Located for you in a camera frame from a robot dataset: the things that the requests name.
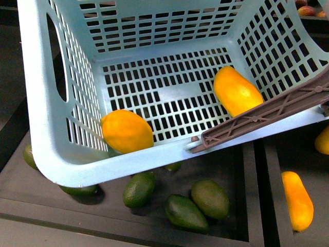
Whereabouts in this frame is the yellow lemon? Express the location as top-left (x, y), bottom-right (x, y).
top-left (101, 110), bottom-right (154, 154)

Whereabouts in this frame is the light blue plastic basket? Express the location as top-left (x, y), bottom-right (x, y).
top-left (17, 1), bottom-right (328, 187)

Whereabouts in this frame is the yellow mango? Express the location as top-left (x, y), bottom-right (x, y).
top-left (281, 171), bottom-right (314, 232)
top-left (213, 66), bottom-right (264, 117)

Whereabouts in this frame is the yellow mango in tray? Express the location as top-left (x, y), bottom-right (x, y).
top-left (281, 171), bottom-right (314, 232)

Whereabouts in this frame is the green avocado left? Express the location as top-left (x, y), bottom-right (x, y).
top-left (123, 171), bottom-right (155, 208)

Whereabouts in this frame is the green avocado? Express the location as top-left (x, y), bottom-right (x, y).
top-left (191, 179), bottom-right (230, 220)
top-left (164, 194), bottom-right (210, 234)
top-left (123, 171), bottom-right (155, 208)

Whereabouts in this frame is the green avocado right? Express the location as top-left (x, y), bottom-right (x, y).
top-left (191, 179), bottom-right (230, 220)

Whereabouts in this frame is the brown basket handle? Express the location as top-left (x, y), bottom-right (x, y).
top-left (190, 67), bottom-right (328, 153)

